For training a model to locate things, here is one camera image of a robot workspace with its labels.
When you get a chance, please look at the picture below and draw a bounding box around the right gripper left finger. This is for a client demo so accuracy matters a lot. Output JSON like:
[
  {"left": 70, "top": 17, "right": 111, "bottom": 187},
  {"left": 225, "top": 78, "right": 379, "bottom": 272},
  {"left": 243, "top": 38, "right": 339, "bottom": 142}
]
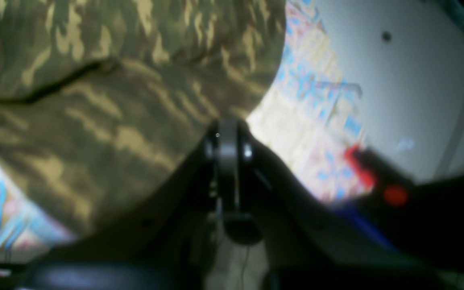
[{"left": 27, "top": 133, "right": 216, "bottom": 290}]

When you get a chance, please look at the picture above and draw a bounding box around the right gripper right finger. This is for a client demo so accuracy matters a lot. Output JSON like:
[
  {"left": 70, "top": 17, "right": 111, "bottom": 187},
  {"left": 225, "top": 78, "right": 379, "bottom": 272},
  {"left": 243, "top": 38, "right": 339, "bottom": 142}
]
[{"left": 236, "top": 121, "right": 464, "bottom": 290}]

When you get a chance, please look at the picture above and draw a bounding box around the camouflage T-shirt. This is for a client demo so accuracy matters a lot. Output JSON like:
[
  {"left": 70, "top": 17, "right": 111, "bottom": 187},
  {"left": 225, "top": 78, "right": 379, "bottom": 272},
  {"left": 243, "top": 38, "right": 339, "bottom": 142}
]
[{"left": 0, "top": 0, "right": 286, "bottom": 235}]

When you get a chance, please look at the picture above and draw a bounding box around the red black clamp upper left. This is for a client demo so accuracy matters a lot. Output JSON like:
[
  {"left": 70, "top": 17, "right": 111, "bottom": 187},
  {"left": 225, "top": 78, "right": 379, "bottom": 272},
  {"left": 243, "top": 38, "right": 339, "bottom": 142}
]
[{"left": 343, "top": 145, "right": 414, "bottom": 208}]

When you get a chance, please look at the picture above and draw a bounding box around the patterned tile tablecloth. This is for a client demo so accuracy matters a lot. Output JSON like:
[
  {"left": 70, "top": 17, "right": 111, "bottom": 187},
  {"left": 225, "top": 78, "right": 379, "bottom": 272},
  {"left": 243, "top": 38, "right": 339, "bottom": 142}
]
[{"left": 0, "top": 0, "right": 368, "bottom": 250}]

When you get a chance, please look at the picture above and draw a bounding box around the blue handled clamp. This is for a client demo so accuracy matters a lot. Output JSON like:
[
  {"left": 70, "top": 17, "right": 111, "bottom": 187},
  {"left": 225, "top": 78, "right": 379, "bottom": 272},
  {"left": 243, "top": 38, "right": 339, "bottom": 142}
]
[{"left": 334, "top": 203, "right": 398, "bottom": 252}]

